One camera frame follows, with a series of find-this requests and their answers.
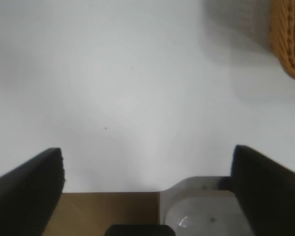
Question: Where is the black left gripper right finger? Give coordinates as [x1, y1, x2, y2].
[230, 144, 295, 236]

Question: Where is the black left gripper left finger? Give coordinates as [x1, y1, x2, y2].
[0, 147, 66, 236]

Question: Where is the woven wicker basket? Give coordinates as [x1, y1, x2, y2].
[269, 0, 295, 83]

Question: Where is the grey metal arm base plate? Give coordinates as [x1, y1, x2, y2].
[159, 176, 255, 236]

